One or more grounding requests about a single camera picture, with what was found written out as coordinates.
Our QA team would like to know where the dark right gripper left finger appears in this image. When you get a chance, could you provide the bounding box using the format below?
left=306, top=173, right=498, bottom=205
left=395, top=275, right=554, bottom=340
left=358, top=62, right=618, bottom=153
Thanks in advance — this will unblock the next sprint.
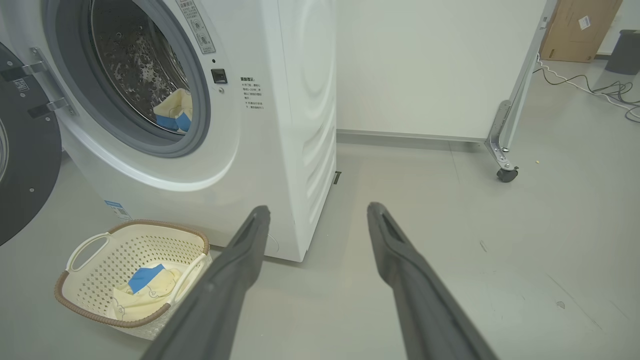
left=140, top=205, right=271, bottom=360

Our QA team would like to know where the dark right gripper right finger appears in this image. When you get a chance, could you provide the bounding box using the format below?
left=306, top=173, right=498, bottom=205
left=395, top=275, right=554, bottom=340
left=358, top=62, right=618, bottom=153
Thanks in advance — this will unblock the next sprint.
left=367, top=202, right=501, bottom=360

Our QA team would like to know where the cream garment with blue patch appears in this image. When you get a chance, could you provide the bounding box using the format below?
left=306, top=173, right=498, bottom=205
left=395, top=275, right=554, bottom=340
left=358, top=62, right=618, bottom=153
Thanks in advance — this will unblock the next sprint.
left=112, top=263, right=183, bottom=322

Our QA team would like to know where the cream garment with orange mark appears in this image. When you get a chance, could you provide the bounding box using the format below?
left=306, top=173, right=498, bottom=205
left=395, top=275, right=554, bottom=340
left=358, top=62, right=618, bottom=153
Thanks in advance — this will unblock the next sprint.
left=152, top=89, right=193, bottom=133

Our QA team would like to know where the black round glass washer door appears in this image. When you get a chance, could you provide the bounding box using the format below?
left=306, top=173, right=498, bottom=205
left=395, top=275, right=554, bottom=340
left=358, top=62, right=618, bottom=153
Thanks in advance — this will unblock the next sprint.
left=0, top=42, right=62, bottom=247

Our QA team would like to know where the white front-load washing machine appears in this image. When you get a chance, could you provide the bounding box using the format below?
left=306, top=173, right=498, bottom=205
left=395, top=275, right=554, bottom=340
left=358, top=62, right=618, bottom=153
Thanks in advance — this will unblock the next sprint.
left=0, top=0, right=338, bottom=263

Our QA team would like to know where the stainless steel washing machine drum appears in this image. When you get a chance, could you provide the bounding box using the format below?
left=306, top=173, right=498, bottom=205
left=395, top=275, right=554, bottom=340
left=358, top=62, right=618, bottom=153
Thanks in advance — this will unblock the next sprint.
left=90, top=0, right=193, bottom=135

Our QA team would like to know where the metal door hinge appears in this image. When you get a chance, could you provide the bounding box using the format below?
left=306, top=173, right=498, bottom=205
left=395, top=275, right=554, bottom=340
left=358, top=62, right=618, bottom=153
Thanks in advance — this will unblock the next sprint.
left=0, top=46, right=76, bottom=119

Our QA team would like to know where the cream perforated laundry basket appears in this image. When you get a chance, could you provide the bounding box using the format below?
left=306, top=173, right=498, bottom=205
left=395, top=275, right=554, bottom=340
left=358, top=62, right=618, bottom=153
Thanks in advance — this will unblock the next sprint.
left=54, top=220, right=213, bottom=341

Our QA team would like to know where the blue energy label sticker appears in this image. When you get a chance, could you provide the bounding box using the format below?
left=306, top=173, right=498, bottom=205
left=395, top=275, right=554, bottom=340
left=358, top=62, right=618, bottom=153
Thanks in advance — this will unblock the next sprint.
left=104, top=200, right=133, bottom=222

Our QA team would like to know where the metal partition leg with caster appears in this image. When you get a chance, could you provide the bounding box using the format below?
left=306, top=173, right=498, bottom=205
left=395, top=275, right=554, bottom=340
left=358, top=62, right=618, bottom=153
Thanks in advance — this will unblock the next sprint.
left=484, top=0, right=558, bottom=183

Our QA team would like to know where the printed warning text label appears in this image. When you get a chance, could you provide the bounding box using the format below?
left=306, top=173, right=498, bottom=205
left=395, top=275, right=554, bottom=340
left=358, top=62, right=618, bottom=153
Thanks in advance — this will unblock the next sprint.
left=240, top=76, right=265, bottom=112

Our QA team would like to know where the white partition panel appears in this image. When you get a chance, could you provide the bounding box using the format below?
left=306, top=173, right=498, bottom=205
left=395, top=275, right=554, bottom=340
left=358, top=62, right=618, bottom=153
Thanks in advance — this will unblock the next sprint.
left=335, top=0, right=548, bottom=146

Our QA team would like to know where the long instruction sticker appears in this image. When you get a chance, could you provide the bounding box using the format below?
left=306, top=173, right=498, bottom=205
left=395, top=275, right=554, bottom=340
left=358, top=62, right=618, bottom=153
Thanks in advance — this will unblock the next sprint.
left=175, top=0, right=217, bottom=55

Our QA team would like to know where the brown cardboard box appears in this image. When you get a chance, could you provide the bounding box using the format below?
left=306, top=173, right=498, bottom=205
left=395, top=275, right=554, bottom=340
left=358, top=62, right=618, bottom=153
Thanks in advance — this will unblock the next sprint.
left=540, top=0, right=623, bottom=63

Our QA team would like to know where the dark grey waste bin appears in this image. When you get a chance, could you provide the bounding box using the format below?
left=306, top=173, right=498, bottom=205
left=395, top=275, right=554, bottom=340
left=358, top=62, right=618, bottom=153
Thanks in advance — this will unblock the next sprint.
left=605, top=30, right=640, bottom=76

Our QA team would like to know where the white floor cable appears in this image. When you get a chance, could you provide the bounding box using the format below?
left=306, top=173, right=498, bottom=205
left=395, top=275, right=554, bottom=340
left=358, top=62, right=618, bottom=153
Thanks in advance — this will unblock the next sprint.
left=537, top=59, right=640, bottom=121

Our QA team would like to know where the black floor cable bundle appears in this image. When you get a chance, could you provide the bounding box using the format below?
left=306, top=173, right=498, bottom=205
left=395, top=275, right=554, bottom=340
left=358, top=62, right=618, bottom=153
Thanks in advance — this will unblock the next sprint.
left=532, top=67, right=640, bottom=123

